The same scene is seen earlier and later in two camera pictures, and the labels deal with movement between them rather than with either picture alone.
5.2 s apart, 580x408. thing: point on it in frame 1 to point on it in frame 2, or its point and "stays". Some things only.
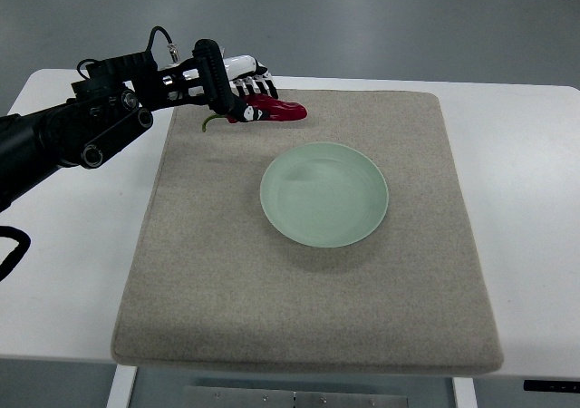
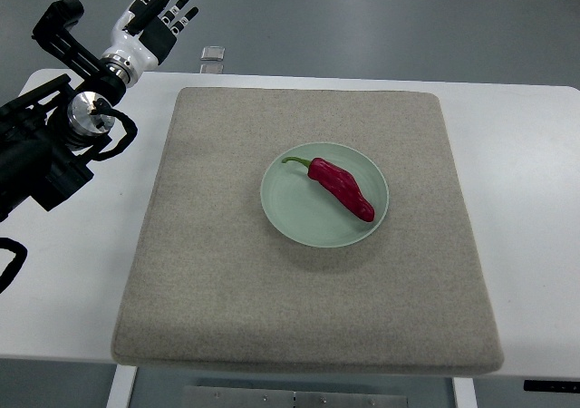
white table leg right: x=465 y=393 stays
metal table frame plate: x=198 y=396 stays
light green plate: x=323 y=195 stays
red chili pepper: x=279 y=110 to x=341 y=183
